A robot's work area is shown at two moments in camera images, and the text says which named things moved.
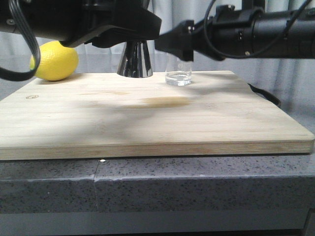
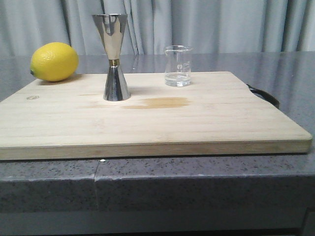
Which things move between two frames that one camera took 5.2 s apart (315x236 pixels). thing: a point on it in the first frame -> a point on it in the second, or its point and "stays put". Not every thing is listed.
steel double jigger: (135, 61) -> (113, 26)
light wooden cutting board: (112, 116) stays put
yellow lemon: (57, 62) stays put
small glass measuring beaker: (178, 72) stays put
